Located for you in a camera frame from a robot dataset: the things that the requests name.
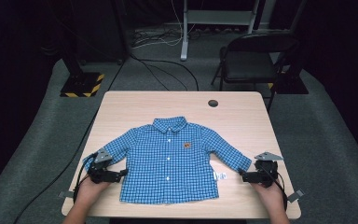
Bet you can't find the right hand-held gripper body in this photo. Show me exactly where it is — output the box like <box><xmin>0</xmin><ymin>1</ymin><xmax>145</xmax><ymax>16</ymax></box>
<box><xmin>254</xmin><ymin>151</ymin><xmax>284</xmax><ymax>189</ymax></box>

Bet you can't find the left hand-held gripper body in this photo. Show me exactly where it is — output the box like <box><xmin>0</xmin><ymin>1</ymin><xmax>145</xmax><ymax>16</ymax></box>
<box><xmin>86</xmin><ymin>147</ymin><xmax>117</xmax><ymax>185</ymax></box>

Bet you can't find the blue checked shirt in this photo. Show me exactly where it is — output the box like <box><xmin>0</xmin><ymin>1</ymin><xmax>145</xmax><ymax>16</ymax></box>
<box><xmin>82</xmin><ymin>116</ymin><xmax>253</xmax><ymax>205</ymax></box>

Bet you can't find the person's right hand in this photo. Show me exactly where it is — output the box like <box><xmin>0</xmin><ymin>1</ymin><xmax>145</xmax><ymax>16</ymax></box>
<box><xmin>250</xmin><ymin>180</ymin><xmax>286</xmax><ymax>209</ymax></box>

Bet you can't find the person's left hand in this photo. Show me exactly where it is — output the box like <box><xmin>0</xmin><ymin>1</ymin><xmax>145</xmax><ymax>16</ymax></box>
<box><xmin>74</xmin><ymin>175</ymin><xmax>112</xmax><ymax>207</ymax></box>

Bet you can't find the grey tape strip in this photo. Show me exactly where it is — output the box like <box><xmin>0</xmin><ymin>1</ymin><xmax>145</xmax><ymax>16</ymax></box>
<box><xmin>286</xmin><ymin>189</ymin><xmax>306</xmax><ymax>204</ymax></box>
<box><xmin>58</xmin><ymin>190</ymin><xmax>76</xmax><ymax>200</ymax></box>

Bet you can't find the black stand with striped base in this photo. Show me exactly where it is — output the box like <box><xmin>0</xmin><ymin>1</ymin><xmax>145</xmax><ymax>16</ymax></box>
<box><xmin>59</xmin><ymin>46</ymin><xmax>106</xmax><ymax>99</ymax></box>

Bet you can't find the black stand base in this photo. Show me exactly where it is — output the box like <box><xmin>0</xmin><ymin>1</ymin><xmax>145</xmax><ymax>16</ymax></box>
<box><xmin>273</xmin><ymin>62</ymin><xmax>310</xmax><ymax>95</ymax></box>

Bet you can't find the black folding chair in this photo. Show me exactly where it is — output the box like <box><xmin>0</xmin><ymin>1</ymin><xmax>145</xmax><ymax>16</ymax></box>
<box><xmin>210</xmin><ymin>32</ymin><xmax>300</xmax><ymax>113</ymax></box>

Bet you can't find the dark curtain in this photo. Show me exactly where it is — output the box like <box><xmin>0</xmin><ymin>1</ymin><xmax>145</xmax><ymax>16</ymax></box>
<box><xmin>304</xmin><ymin>0</ymin><xmax>358</xmax><ymax>175</ymax></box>
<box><xmin>0</xmin><ymin>0</ymin><xmax>60</xmax><ymax>200</ymax></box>

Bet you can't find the black cabinet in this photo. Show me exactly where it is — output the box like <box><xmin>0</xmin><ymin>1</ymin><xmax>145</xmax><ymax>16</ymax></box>
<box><xmin>71</xmin><ymin>0</ymin><xmax>129</xmax><ymax>63</ymax></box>

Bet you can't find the left hand-held gripper black cable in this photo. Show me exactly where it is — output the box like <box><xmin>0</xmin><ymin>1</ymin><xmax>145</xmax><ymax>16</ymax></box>
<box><xmin>72</xmin><ymin>151</ymin><xmax>100</xmax><ymax>203</ymax></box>

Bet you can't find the hand-held gripper black cable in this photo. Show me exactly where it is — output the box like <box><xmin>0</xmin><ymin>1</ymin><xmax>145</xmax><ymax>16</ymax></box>
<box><xmin>72</xmin><ymin>151</ymin><xmax>100</xmax><ymax>203</ymax></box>
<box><xmin>258</xmin><ymin>161</ymin><xmax>289</xmax><ymax>211</ymax></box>

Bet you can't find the right hand-held gripper black cable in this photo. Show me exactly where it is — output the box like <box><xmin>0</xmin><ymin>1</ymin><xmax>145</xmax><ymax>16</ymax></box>
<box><xmin>258</xmin><ymin>161</ymin><xmax>289</xmax><ymax>211</ymax></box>

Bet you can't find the long black floor cable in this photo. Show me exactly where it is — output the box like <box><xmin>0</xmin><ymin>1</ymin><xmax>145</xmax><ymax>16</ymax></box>
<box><xmin>12</xmin><ymin>59</ymin><xmax>127</xmax><ymax>224</ymax></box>

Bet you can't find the curved black floor cable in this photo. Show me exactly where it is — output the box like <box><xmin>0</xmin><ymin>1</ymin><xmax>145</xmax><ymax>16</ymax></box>
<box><xmin>130</xmin><ymin>54</ymin><xmax>200</xmax><ymax>92</ymax></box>

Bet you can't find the thin black floor cable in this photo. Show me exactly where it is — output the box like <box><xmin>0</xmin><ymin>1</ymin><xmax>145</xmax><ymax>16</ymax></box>
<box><xmin>140</xmin><ymin>61</ymin><xmax>190</xmax><ymax>91</ymax></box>

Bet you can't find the white floor cable bundle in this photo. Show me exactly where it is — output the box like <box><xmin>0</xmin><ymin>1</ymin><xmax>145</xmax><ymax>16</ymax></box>
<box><xmin>131</xmin><ymin>27</ymin><xmax>185</xmax><ymax>50</ymax></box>

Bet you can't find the white metal stand frame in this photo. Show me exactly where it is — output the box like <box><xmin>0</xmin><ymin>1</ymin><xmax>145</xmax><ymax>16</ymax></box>
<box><xmin>180</xmin><ymin>0</ymin><xmax>261</xmax><ymax>62</ymax></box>

